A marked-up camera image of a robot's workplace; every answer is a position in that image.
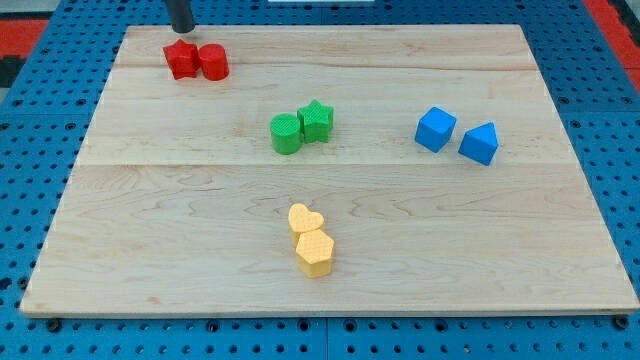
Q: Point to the blue pentagon house block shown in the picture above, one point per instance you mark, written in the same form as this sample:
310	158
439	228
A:
480	144

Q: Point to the blue cube block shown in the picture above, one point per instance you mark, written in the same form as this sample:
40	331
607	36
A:
434	129

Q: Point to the green cylinder block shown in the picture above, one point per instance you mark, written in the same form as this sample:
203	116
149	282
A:
286	133

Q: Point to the yellow hexagon block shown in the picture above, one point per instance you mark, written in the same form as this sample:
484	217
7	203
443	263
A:
314	253

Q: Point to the light wooden board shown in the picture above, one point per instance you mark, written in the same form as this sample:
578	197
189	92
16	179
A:
177	205

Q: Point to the yellow heart block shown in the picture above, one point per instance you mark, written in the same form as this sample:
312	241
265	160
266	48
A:
301	220

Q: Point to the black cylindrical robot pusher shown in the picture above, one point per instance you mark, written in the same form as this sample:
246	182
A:
180	15

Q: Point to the red star block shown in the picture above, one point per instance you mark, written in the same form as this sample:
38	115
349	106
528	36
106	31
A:
182	59

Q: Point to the red cylinder block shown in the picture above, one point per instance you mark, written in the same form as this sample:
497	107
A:
214	62

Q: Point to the green star block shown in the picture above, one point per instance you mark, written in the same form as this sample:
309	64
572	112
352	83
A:
317	121

